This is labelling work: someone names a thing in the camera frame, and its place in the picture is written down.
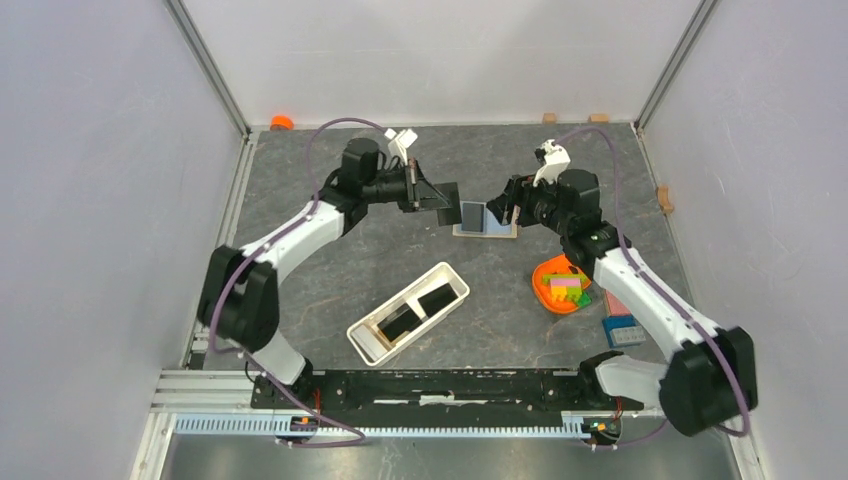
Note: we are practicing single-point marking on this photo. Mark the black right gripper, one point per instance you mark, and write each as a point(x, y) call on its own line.
point(519, 191)

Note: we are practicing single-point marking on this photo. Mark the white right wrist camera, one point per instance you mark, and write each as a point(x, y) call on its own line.
point(553, 159)

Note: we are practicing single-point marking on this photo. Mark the coloured toy blocks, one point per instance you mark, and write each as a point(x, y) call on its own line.
point(564, 293)

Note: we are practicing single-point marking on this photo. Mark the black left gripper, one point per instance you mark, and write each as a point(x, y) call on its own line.
point(421, 194)

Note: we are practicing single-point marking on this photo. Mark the pink card box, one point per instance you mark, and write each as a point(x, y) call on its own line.
point(614, 307)

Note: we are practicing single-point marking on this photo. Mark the white plastic tray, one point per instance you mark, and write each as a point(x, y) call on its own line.
point(381, 335)

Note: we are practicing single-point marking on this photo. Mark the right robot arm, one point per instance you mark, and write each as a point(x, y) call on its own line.
point(708, 379)

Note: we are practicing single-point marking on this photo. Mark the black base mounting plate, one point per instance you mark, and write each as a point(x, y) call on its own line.
point(454, 397)

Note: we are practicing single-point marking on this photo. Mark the blue small box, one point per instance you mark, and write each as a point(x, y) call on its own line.
point(623, 331)

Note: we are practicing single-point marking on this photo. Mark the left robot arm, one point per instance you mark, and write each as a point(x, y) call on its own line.
point(239, 300)

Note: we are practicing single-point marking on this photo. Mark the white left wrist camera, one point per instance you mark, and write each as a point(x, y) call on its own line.
point(399, 142)

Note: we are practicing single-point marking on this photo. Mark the white toothed cable rail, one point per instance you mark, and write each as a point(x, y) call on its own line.
point(289, 426)

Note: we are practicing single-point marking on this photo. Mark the orange bowl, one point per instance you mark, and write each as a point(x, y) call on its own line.
point(556, 265)

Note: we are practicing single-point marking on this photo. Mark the beige leather card holder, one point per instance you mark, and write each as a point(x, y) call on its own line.
point(493, 230)

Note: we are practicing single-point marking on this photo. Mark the black credit card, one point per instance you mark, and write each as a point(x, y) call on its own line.
point(399, 322)
point(473, 217)
point(437, 300)

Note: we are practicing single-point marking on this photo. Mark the curved wooden piece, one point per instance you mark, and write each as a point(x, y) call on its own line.
point(664, 200)

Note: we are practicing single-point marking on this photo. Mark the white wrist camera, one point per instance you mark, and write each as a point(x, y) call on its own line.
point(553, 159)
point(399, 142)

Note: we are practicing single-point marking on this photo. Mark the orange round cap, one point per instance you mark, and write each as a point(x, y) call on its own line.
point(281, 122)

